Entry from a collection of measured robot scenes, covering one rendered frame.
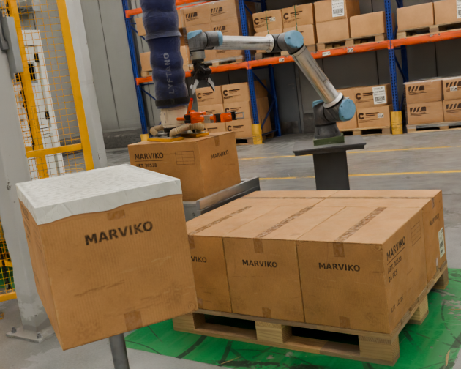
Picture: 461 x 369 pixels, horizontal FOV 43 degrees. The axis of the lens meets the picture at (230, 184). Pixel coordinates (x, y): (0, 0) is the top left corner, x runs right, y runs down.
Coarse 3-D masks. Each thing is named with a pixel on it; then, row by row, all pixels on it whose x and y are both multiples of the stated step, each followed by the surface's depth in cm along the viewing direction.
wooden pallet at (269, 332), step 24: (216, 312) 295; (408, 312) 266; (216, 336) 298; (240, 336) 291; (264, 336) 281; (288, 336) 281; (360, 336) 253; (384, 336) 246; (360, 360) 255; (384, 360) 249
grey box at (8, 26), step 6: (0, 18) 315; (6, 18) 312; (12, 18) 315; (6, 24) 313; (12, 24) 315; (6, 30) 314; (12, 30) 315; (6, 36) 315; (12, 36) 315; (12, 42) 315; (12, 48) 315; (18, 48) 318; (12, 54) 316; (18, 54) 318; (12, 60) 317; (18, 60) 318; (12, 66) 318; (18, 66) 318; (18, 72) 321
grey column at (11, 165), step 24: (0, 24) 312; (0, 48) 314; (0, 72) 314; (0, 96) 314; (0, 120) 313; (0, 144) 313; (0, 168) 317; (24, 168) 326; (0, 192) 322; (0, 216) 327; (24, 240) 325; (24, 264) 325; (24, 288) 329; (24, 312) 334; (24, 336) 329; (48, 336) 326
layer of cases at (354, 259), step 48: (288, 192) 367; (336, 192) 348; (384, 192) 331; (432, 192) 315; (192, 240) 293; (240, 240) 277; (288, 240) 262; (336, 240) 251; (384, 240) 242; (432, 240) 302; (240, 288) 283; (288, 288) 268; (336, 288) 254; (384, 288) 242
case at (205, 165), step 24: (144, 144) 378; (168, 144) 366; (192, 144) 355; (216, 144) 368; (144, 168) 383; (168, 168) 371; (192, 168) 359; (216, 168) 368; (192, 192) 364; (216, 192) 368
